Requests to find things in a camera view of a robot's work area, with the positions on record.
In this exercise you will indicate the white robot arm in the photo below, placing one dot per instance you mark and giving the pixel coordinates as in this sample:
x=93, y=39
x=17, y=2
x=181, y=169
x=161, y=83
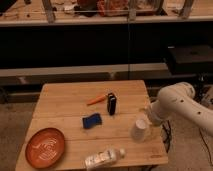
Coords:
x=179, y=98

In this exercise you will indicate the black eraser block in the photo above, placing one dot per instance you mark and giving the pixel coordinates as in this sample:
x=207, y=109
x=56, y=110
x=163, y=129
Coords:
x=111, y=103

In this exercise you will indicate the orange carrot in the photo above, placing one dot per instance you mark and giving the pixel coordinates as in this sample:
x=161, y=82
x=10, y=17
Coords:
x=97, y=100

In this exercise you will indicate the wooden table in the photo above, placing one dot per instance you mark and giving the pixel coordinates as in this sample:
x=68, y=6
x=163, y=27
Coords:
x=63, y=105

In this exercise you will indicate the blue sponge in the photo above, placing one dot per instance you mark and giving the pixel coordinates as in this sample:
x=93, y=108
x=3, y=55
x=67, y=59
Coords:
x=91, y=121

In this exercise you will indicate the metal shelf rack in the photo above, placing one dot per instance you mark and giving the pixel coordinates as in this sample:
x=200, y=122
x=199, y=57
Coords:
x=47, y=39

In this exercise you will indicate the black box on shelf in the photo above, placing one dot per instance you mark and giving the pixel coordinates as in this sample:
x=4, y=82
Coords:
x=195, y=59

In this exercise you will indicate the orange ribbed plate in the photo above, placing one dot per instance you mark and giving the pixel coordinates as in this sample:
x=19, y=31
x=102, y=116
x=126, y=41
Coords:
x=45, y=148

